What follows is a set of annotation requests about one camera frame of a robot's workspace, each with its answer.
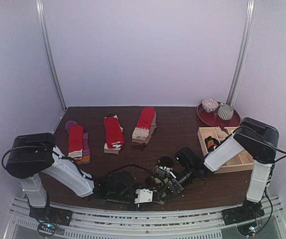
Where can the red sock middle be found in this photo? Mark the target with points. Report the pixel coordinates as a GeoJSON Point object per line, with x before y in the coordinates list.
{"type": "Point", "coordinates": [114, 134]}

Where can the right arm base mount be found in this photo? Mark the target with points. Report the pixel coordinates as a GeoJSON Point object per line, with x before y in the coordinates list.
{"type": "Point", "coordinates": [247, 211]}

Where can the aluminium frame post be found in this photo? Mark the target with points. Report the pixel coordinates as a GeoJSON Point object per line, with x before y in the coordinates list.
{"type": "Point", "coordinates": [244, 47]}
{"type": "Point", "coordinates": [49, 55]}

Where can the red sock far left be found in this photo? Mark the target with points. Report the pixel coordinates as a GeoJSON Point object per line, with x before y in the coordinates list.
{"type": "Point", "coordinates": [76, 142]}

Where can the brown argyle sock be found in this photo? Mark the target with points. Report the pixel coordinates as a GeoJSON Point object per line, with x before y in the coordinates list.
{"type": "Point", "coordinates": [156, 182]}

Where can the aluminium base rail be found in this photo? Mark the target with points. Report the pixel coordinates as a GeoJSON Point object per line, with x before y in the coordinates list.
{"type": "Point", "coordinates": [87, 223]}

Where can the beige sock in box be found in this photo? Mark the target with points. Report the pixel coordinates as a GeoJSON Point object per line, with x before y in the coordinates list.
{"type": "Point", "coordinates": [221, 133]}

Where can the white patterned bowl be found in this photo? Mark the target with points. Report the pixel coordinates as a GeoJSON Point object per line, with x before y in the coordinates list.
{"type": "Point", "coordinates": [209, 105]}

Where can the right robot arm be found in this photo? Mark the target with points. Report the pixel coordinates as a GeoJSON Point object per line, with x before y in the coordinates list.
{"type": "Point", "coordinates": [257, 140]}

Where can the purple striped sock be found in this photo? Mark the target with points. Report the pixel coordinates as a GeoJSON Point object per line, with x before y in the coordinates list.
{"type": "Point", "coordinates": [86, 151]}

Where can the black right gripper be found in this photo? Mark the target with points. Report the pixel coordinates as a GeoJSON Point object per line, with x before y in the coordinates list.
{"type": "Point", "coordinates": [174, 184]}

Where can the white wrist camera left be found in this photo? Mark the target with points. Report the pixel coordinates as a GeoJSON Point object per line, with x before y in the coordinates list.
{"type": "Point", "coordinates": [143, 196]}

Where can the aluminium frame post right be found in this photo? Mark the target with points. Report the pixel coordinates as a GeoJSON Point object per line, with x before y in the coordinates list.
{"type": "Point", "coordinates": [244, 47]}

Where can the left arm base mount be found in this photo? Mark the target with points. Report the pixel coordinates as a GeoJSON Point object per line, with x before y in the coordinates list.
{"type": "Point", "coordinates": [51, 214]}

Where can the rolled colourful socks in box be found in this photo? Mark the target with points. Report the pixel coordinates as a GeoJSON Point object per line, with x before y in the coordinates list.
{"type": "Point", "coordinates": [211, 143]}

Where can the red white sock right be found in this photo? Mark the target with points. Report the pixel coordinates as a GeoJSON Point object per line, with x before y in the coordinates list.
{"type": "Point", "coordinates": [142, 128]}

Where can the red round tray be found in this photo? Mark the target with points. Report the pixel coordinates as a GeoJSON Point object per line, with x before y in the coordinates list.
{"type": "Point", "coordinates": [212, 119]}

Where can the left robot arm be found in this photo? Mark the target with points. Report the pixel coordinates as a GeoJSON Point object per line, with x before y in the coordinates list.
{"type": "Point", "coordinates": [33, 154]}

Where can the aluminium frame post left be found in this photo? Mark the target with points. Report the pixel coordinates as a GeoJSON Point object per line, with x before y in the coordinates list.
{"type": "Point", "coordinates": [49, 55]}

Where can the grey striped cup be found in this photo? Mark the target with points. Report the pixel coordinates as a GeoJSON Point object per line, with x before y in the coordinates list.
{"type": "Point", "coordinates": [225, 112]}

